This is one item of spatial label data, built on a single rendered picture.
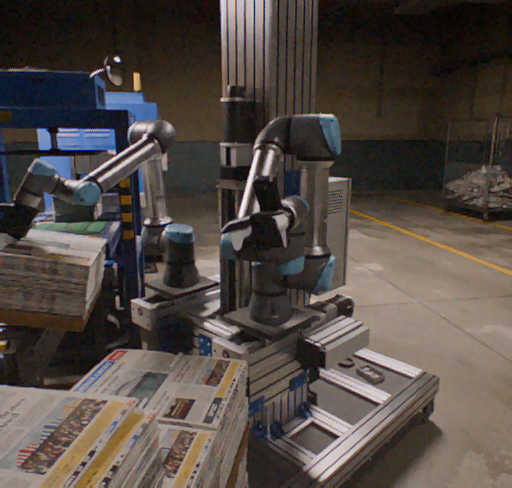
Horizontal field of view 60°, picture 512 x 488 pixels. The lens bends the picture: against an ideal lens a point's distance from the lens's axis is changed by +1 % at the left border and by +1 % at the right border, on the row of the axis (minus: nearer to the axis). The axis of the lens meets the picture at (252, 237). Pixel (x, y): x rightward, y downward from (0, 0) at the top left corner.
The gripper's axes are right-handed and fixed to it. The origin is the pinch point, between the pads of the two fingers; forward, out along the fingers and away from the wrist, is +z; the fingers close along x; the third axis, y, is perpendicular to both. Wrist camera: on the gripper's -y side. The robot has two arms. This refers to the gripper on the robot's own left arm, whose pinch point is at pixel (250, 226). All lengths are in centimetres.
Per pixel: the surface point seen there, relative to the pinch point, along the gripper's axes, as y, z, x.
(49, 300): 23, -26, 80
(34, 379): 43, -14, 79
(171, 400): 37.7, -0.2, 24.0
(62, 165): -29, -299, 311
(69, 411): 15.2, 38.1, 12.4
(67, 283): 19, -29, 75
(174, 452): 39.0, 14.1, 15.4
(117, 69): -67, -138, 116
